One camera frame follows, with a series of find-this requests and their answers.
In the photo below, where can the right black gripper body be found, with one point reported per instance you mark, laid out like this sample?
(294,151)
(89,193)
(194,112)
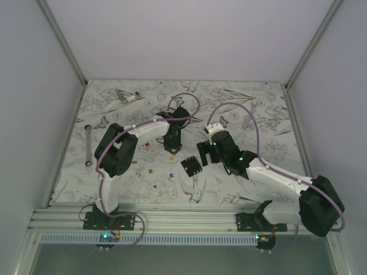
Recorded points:
(205,148)

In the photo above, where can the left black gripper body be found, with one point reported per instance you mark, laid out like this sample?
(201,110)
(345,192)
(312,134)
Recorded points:
(172,142)

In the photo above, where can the black fuse box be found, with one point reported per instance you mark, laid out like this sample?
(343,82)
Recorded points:
(193,164)

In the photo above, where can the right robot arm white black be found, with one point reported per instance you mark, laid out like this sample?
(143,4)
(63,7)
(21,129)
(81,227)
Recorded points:
(316,205)

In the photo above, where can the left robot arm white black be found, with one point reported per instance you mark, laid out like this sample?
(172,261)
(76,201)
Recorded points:
(115,153)

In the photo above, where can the silver open-end wrench right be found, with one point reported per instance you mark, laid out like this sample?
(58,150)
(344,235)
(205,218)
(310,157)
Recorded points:
(254,105)

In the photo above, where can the silver ratchet wrench left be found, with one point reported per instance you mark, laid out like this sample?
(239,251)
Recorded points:
(88,158)

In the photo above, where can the right controller board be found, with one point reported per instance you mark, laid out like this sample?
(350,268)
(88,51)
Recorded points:
(265,243)

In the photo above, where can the controller board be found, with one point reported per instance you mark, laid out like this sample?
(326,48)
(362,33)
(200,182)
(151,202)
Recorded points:
(107,241)
(265,243)

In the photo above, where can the left controller board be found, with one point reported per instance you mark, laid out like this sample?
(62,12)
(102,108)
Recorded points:
(107,241)

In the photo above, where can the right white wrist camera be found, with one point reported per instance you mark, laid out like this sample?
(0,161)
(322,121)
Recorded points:
(211,129)

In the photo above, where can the metal bracket tool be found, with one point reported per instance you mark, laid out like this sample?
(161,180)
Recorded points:
(121,96)

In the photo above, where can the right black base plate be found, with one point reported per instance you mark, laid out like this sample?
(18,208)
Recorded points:
(247,222)

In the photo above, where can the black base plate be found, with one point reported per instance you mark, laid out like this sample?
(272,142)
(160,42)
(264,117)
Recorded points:
(247,222)
(114,222)

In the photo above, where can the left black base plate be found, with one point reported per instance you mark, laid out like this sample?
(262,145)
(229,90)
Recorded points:
(114,222)

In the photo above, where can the aluminium rail frame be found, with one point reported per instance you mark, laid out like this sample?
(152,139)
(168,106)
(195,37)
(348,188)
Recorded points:
(204,204)

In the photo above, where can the white slotted cable duct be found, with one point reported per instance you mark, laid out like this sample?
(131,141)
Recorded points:
(154,239)

